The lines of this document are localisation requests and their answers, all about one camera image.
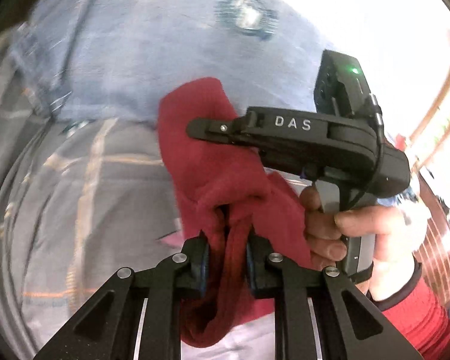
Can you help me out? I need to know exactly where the red fleece garment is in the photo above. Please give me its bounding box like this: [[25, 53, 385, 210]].
[[157, 77, 319, 348]]

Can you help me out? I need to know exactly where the red sleeved right forearm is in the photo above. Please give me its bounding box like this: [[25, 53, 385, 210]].
[[371, 262, 450, 360]]

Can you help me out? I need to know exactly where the person's right hand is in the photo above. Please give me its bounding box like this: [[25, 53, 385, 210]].
[[300, 186, 417, 302]]

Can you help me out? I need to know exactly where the grey patterned bed sheet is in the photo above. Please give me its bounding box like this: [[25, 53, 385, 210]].
[[0, 63, 279, 360]]

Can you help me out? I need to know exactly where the blue plaid pillow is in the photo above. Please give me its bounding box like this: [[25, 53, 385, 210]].
[[10, 0, 323, 124]]

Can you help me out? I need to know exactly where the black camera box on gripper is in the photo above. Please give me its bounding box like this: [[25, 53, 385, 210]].
[[310, 49, 384, 131]]

